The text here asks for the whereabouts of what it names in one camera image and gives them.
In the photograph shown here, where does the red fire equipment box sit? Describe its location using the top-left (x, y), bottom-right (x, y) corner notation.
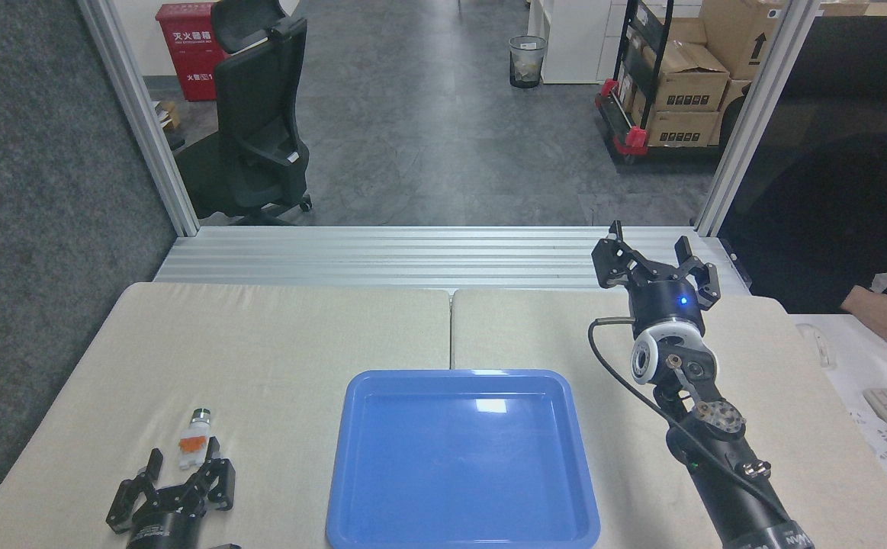
top-left (156, 2), bottom-right (227, 102)

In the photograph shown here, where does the white desk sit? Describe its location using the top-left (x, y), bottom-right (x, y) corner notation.
top-left (790, 313), bottom-right (887, 528)

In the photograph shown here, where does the white orange switch part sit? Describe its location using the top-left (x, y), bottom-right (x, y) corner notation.
top-left (177, 408), bottom-right (214, 468)

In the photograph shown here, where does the silver aluminium post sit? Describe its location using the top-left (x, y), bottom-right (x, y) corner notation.
top-left (77, 0), bottom-right (201, 236)
top-left (693, 0), bottom-right (822, 237)

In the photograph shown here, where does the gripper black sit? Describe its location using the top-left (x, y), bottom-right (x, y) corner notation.
top-left (105, 436), bottom-right (236, 549)
top-left (593, 221), bottom-right (721, 335)

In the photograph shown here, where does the person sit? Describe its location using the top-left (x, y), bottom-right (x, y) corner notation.
top-left (718, 124), bottom-right (887, 315)

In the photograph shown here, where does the cardboard box with black labels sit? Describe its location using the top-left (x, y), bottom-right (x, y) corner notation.
top-left (644, 42), bottom-right (731, 114)
top-left (645, 111), bottom-right (721, 147)

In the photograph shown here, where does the plain cardboard box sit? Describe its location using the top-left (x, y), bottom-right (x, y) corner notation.
top-left (716, 79), bottom-right (753, 146)

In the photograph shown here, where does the black office chair with headrest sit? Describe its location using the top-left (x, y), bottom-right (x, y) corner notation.
top-left (175, 0), bottom-right (313, 226)

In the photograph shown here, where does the black high-back office chair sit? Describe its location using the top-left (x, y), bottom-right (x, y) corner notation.
top-left (720, 15), bottom-right (887, 165)

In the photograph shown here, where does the black cart with red corners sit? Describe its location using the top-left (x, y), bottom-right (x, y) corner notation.
top-left (594, 0), bottom-right (726, 165)

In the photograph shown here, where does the blue plastic tray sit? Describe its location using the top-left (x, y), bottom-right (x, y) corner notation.
top-left (326, 369), bottom-right (601, 549)

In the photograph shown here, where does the mesh waste bin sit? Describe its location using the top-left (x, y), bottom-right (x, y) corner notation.
top-left (509, 35), bottom-right (548, 89)

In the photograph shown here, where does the white cabinet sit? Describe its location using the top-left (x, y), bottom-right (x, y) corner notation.
top-left (527, 0), bottom-right (628, 85)

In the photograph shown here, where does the silver aluminium rail bed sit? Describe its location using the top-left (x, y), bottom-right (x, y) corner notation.
top-left (153, 225), bottom-right (754, 297)

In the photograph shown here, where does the cardboard box with arrow print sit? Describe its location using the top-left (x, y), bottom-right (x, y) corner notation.
top-left (699, 0), bottom-right (784, 82)

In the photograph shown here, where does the white computer mouse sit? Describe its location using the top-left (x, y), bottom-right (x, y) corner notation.
top-left (796, 323), bottom-right (837, 369)

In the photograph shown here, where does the white power strip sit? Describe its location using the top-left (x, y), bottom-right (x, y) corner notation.
top-left (850, 410), bottom-right (887, 478)

